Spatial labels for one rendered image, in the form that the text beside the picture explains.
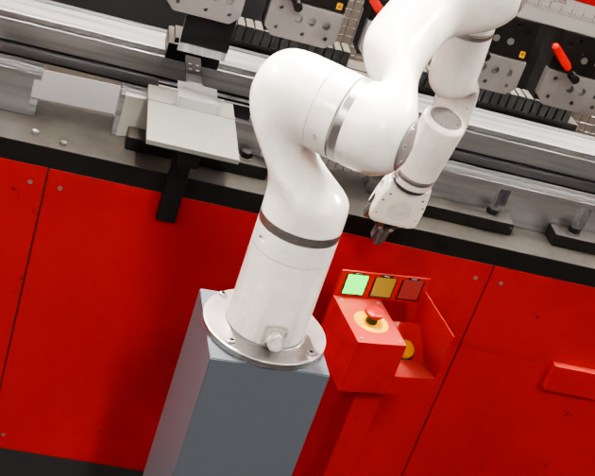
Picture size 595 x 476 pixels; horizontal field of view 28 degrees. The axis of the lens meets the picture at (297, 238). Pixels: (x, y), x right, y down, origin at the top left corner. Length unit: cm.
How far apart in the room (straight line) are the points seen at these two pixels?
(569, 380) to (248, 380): 126
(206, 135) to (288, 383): 73
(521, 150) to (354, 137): 143
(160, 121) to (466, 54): 62
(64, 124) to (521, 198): 101
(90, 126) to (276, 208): 96
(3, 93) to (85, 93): 222
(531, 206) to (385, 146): 120
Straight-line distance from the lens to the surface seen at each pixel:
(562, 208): 273
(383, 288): 239
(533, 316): 271
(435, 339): 238
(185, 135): 229
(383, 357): 229
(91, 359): 265
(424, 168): 220
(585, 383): 284
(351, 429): 246
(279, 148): 160
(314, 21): 242
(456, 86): 210
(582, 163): 300
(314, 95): 155
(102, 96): 470
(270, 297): 167
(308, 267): 165
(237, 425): 176
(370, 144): 153
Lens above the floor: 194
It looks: 27 degrees down
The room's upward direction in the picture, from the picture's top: 19 degrees clockwise
